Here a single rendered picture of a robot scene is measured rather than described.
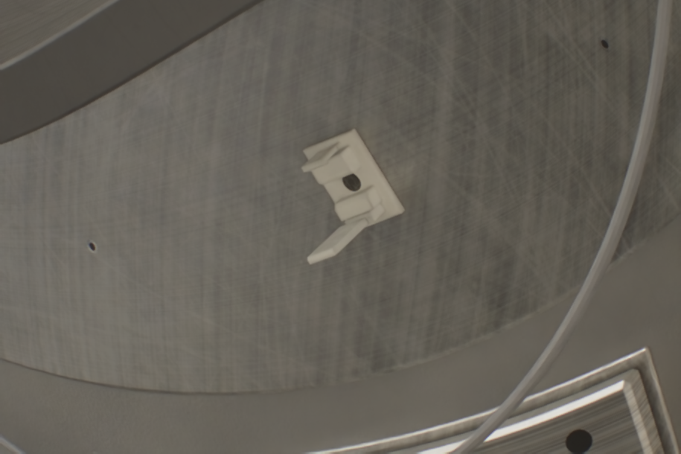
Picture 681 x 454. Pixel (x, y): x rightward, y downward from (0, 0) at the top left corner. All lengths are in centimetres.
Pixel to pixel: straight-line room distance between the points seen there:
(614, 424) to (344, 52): 12
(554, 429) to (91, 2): 18
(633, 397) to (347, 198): 10
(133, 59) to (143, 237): 11
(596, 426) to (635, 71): 11
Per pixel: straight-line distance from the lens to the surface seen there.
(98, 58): 93
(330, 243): 96
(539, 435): 97
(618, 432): 96
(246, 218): 99
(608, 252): 90
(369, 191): 96
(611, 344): 96
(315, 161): 96
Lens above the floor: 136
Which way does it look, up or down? 36 degrees down
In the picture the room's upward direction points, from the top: 5 degrees clockwise
